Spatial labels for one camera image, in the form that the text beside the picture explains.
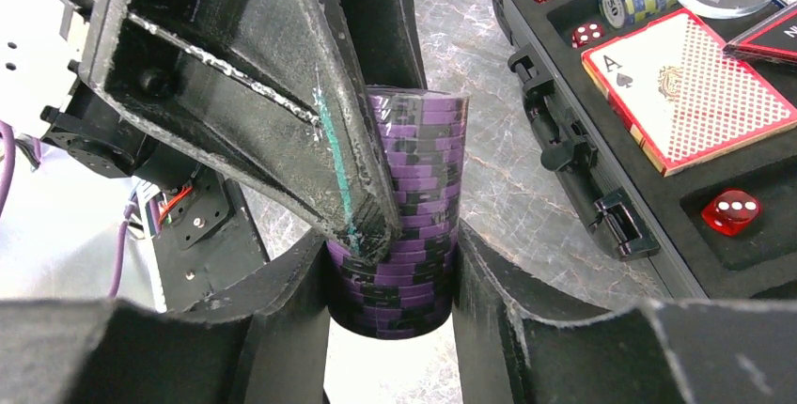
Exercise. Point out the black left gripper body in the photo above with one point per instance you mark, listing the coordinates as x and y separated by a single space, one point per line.
99 138

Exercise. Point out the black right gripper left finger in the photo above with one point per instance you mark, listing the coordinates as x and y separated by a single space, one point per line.
262 340

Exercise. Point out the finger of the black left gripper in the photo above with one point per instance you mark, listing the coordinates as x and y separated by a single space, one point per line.
267 91
385 38

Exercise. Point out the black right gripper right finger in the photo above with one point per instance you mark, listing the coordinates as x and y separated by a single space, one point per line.
519 340

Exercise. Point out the black poker case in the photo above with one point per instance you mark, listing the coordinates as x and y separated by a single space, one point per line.
631 211

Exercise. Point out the black red all-in triangle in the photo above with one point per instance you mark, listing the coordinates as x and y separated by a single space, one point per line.
772 40

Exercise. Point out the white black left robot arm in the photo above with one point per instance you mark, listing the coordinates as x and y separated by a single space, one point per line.
205 237

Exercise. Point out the red die right slot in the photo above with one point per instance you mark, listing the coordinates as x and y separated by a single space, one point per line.
730 212

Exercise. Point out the red die slot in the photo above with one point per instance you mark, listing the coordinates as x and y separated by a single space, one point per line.
586 33
730 212

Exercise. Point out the red die middle slot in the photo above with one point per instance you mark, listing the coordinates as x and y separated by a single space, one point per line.
586 33

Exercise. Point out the red playing card deck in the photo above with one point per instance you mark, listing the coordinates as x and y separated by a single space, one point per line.
683 100

